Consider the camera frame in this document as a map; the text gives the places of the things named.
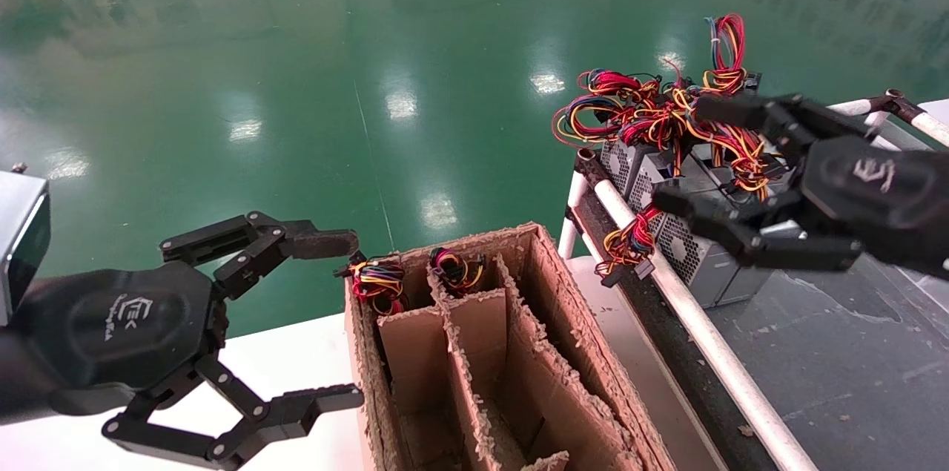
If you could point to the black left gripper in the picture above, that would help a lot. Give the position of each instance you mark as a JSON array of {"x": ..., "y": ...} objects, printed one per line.
[{"x": 118, "y": 323}]

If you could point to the brown cardboard divider box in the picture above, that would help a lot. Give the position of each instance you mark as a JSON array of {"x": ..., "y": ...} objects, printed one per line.
[{"x": 415, "y": 360}]

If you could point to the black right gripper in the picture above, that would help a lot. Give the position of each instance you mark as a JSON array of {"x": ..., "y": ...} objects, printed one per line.
[{"x": 882, "y": 196}]

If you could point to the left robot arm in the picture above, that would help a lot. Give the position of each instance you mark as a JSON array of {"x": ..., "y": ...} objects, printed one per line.
[{"x": 22, "y": 374}]

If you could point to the grey cart shelf board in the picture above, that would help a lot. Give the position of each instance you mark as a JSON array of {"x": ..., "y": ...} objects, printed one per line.
[{"x": 852, "y": 382}]

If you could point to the white pipe frame cart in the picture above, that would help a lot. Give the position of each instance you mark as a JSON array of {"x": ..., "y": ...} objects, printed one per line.
[{"x": 697, "y": 330}]

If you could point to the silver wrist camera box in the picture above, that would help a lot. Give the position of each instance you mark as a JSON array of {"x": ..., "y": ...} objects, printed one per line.
[{"x": 22, "y": 234}]

